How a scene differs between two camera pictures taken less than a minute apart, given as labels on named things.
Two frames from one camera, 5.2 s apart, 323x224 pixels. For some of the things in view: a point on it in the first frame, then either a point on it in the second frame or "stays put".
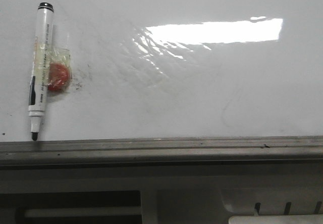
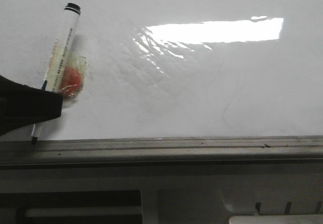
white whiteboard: (167, 59) stays put
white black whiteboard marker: (41, 66) → (57, 72)
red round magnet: (58, 76) → (72, 81)
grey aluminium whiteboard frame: (275, 153) stays put
